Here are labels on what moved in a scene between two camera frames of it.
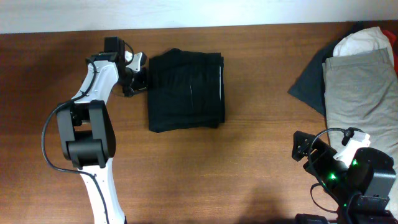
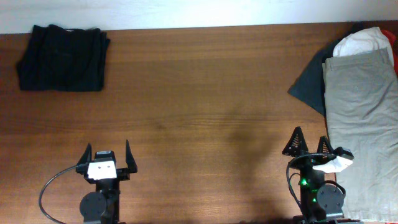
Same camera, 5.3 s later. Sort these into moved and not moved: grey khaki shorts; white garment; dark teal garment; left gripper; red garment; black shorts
Moved: black shorts; left gripper
Not moved: grey khaki shorts; white garment; red garment; dark teal garment
